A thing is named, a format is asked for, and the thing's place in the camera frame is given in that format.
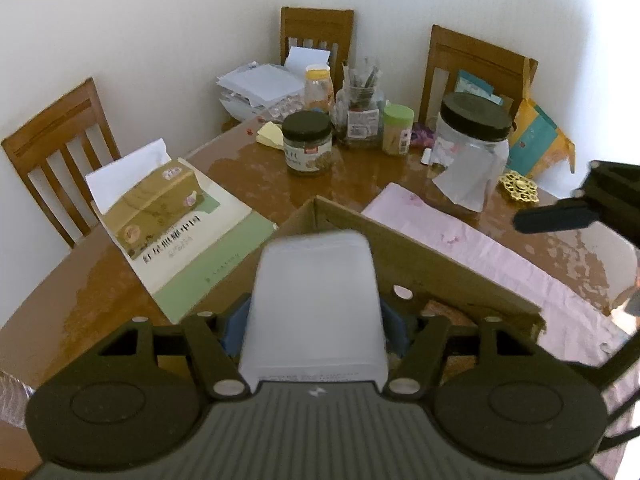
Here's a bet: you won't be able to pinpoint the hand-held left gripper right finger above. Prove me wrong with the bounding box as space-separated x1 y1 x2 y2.
379 295 543 403

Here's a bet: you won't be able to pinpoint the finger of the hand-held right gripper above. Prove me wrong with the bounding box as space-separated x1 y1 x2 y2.
515 160 640 248
570 330 640 453

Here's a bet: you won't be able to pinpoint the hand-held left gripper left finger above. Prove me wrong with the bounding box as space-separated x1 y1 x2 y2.
95 292 251 402

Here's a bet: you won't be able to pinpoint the brown cardboard box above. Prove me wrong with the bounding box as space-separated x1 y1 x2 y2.
260 195 546 361

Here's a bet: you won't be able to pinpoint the translucent white plastic box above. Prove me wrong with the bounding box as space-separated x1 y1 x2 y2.
237 230 390 393

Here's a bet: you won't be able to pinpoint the gold ornate coaster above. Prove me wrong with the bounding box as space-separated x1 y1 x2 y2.
496 170 540 206

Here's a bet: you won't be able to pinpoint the green and white book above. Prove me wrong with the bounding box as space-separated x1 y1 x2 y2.
97 180 278 325

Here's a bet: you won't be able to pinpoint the pink floral tablecloth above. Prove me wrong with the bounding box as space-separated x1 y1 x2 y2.
360 182 640 480

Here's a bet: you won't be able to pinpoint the yellow and teal bag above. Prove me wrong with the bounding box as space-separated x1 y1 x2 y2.
505 57 576 178

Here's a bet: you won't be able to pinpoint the large dark-lidded plastic jar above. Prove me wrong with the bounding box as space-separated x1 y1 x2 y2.
426 91 515 211

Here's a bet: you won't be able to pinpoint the beige tissue box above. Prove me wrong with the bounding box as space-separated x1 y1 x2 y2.
85 137 211 261

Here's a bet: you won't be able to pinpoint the purple wrapper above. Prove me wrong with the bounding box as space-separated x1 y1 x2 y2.
410 125 438 149

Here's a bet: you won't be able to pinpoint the light blue packet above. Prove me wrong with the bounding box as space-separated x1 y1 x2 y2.
452 70 506 106

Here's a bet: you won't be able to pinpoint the green-lidded plastic jar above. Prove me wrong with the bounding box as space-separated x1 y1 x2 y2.
382 104 415 157

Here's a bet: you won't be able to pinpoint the wooden chair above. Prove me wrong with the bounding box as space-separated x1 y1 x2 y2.
1 77 122 248
419 24 540 126
279 6 355 91

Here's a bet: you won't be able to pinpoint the small dark-lidded glass jar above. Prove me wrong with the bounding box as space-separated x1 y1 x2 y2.
281 111 334 177

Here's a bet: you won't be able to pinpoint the yellow sticky notes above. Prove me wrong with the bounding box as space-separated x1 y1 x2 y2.
256 121 285 150

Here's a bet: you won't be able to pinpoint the pill blister pack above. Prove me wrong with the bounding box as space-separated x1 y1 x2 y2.
267 99 306 119

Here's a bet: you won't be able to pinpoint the yellow-lidded plastic jar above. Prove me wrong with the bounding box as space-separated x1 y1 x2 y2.
304 63 335 113

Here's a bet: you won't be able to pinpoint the pile of white papers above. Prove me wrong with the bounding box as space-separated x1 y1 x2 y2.
216 61 307 122

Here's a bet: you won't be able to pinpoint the white paper sheet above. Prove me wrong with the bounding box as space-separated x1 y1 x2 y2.
284 46 331 82

